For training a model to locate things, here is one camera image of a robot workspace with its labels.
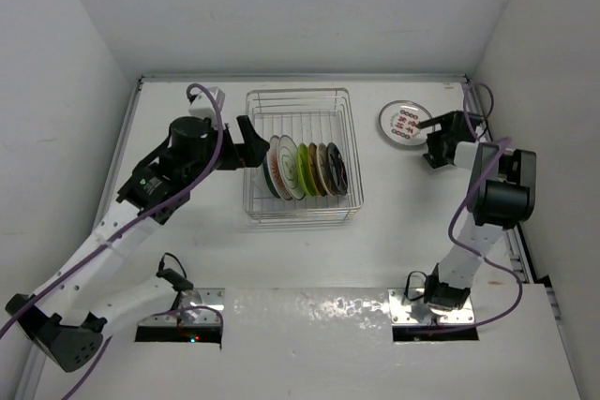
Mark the teal blue patterned plate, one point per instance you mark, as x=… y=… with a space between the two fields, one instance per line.
x=268 y=180

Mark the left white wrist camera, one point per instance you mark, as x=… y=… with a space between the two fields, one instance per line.
x=199 y=104

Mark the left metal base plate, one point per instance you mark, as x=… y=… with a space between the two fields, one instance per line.
x=202 y=309

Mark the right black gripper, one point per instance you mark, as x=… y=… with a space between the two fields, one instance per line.
x=434 y=155

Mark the black patterned plate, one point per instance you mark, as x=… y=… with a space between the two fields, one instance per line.
x=338 y=169

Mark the metal base plate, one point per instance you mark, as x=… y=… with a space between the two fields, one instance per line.
x=202 y=309
x=406 y=312

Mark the white plate red characters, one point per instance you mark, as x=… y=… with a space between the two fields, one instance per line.
x=398 y=123

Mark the white plate orange sunburst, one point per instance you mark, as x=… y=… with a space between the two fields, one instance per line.
x=273 y=170

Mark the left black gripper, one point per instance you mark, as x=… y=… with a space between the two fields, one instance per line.
x=247 y=154

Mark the lime green plate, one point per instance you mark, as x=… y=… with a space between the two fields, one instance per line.
x=304 y=171

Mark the mustard yellow plate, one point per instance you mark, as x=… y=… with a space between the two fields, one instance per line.
x=313 y=166

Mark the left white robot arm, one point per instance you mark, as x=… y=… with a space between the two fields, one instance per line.
x=64 y=317

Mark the white plate green rim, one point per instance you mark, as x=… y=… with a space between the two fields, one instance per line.
x=287 y=152

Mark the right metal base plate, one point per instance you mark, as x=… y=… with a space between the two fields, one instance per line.
x=406 y=312

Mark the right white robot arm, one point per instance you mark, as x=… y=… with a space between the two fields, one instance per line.
x=501 y=195

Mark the beige cream plate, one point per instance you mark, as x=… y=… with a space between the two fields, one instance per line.
x=324 y=170

